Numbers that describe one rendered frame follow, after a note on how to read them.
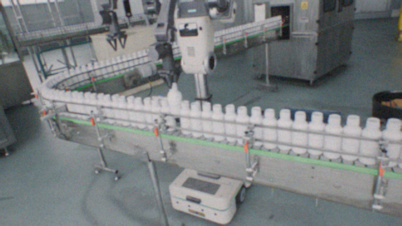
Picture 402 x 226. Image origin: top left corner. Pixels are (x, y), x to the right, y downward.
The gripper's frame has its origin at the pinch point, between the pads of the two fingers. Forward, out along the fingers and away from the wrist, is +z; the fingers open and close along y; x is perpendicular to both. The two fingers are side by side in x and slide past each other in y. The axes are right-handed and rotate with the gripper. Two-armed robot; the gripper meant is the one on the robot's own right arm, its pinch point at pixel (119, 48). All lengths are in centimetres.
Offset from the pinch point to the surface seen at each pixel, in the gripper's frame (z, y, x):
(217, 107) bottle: 23, 17, 69
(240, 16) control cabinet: 47, -655, -182
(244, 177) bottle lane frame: 55, 21, 80
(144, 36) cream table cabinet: 39, -306, -247
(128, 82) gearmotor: 48, -73, -75
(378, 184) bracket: 40, 27, 130
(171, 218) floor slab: 140, -11, 1
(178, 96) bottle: 20, 16, 47
